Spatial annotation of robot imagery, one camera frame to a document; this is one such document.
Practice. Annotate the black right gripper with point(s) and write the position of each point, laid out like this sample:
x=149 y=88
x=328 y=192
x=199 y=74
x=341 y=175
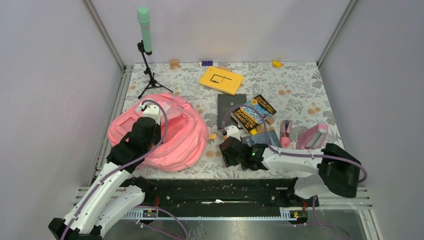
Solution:
x=228 y=161

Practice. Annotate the grey slotted cable duct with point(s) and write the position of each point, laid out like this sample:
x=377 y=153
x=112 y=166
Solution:
x=262 y=214

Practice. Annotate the black microphone tripod stand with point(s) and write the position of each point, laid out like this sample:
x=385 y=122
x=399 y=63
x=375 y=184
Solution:
x=152 y=83

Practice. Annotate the floral table mat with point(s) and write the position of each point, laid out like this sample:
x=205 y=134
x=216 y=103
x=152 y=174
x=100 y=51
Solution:
x=295 y=90

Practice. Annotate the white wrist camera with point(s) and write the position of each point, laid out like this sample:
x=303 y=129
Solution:
x=233 y=131
x=150 y=111

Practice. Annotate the long natural wooden block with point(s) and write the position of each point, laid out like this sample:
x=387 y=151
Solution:
x=225 y=68

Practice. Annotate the green microphone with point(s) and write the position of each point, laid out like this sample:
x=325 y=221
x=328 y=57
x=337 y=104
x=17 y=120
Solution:
x=144 y=19

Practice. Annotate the purple block at back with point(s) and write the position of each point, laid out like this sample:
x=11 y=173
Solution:
x=207 y=63

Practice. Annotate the yellow block at back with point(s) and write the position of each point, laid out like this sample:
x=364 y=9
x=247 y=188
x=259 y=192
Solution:
x=276 y=64

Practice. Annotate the yellow book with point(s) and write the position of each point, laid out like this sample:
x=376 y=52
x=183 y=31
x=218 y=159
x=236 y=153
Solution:
x=221 y=80

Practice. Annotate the small natural wooden block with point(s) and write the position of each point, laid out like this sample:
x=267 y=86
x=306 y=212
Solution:
x=270 y=120

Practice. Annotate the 169-Storey Treehouse book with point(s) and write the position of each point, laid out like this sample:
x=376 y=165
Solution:
x=252 y=114

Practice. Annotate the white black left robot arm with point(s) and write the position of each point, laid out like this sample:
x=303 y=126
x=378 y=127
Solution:
x=84 y=221

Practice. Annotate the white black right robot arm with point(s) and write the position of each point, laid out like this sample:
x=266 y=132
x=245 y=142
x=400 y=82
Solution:
x=330 y=169

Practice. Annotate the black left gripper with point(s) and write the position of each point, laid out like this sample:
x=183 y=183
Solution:
x=158 y=128

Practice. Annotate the Nineteen Eighty-Four blue book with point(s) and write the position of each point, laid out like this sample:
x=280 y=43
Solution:
x=260 y=138

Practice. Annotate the pink student backpack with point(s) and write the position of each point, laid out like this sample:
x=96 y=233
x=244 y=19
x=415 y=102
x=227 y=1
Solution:
x=186 y=137

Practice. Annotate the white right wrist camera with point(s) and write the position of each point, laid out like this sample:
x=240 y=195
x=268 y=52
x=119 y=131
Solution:
x=233 y=131

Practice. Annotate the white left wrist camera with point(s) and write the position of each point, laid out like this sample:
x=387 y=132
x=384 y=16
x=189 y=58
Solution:
x=150 y=111

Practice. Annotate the black tablet case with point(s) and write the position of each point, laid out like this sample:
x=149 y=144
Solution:
x=225 y=103

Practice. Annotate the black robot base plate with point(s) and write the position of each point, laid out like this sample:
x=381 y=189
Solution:
x=201 y=195

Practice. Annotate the natural block at back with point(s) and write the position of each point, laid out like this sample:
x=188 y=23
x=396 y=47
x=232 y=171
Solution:
x=174 y=64

